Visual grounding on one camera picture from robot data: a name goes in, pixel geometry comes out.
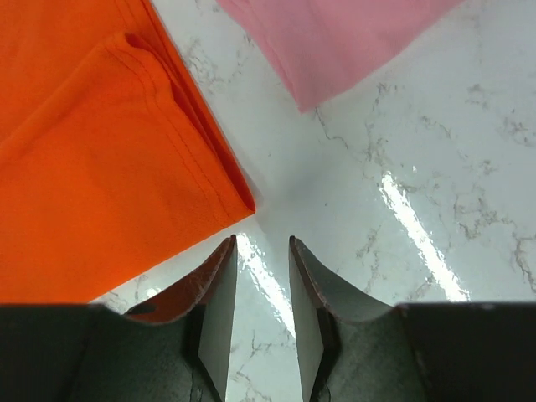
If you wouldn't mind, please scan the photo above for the pink folded t shirt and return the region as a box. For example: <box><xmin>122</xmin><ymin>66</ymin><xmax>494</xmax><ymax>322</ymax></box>
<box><xmin>219</xmin><ymin>0</ymin><xmax>459</xmax><ymax>112</ymax></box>

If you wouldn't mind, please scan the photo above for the orange t shirt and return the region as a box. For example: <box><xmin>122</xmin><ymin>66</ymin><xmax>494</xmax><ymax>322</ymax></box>
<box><xmin>1</xmin><ymin>1</ymin><xmax>255</xmax><ymax>303</ymax></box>

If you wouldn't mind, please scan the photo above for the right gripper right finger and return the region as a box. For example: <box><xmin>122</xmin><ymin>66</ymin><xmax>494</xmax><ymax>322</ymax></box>
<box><xmin>289</xmin><ymin>237</ymin><xmax>535</xmax><ymax>401</ymax></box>

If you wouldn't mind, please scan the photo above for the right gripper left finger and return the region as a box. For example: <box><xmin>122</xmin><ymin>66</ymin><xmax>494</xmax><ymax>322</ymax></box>
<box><xmin>1</xmin><ymin>236</ymin><xmax>237</xmax><ymax>401</ymax></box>

